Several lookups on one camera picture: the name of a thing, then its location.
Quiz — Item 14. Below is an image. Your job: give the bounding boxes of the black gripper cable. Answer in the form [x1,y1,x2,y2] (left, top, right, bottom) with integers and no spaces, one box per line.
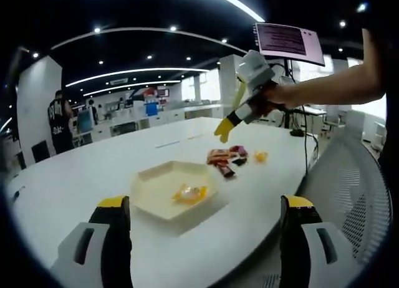
[292,105,320,173]

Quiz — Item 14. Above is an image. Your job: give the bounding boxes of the computer monitor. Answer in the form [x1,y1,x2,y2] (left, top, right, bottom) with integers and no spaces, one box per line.
[252,22,325,67]

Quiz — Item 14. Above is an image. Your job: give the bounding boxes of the orange food packet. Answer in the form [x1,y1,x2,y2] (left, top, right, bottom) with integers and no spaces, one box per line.
[206,148,232,165]

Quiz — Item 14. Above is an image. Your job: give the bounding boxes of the light blue screen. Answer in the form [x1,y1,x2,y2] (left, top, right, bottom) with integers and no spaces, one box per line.
[77,108,94,133]

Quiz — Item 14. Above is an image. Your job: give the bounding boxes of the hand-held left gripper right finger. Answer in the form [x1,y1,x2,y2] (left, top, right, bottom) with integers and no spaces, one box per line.
[279,194,359,288]

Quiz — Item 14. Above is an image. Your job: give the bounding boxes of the person's dark shirt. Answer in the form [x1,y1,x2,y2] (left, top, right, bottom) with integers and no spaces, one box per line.
[377,94,398,169]

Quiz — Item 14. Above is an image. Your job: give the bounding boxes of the white mesh office chair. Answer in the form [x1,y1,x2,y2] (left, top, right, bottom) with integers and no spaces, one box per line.
[292,127,392,266]

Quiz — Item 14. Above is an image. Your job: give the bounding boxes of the black monitor stand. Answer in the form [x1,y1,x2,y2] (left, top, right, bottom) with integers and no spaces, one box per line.
[282,59,296,128]

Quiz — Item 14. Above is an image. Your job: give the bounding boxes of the cream food tongs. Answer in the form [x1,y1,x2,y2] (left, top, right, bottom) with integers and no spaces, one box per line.
[218,75,249,145]

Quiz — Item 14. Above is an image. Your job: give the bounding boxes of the curved ceiling light strip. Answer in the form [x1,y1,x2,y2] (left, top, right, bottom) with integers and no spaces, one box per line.
[57,0,266,22]

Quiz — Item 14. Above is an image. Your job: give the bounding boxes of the cream hexagonal container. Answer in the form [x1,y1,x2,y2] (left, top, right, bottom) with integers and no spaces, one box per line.
[130,160,218,229]

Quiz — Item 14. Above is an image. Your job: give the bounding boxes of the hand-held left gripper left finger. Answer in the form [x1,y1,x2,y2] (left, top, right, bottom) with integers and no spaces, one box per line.
[49,194,133,288]

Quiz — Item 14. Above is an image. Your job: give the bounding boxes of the person's right hand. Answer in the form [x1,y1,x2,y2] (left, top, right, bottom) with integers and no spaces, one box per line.
[249,84,300,117]

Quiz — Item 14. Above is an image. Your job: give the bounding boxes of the white counter desks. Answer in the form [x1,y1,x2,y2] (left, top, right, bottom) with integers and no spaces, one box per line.
[74,103,225,142]

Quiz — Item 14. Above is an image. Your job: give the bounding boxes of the red blue wall sign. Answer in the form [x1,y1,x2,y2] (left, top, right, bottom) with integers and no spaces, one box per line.
[126,87,171,107]

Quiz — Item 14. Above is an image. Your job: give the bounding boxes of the yellow food packet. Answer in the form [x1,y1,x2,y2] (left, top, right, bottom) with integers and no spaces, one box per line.
[171,183,209,205]
[252,150,269,165]

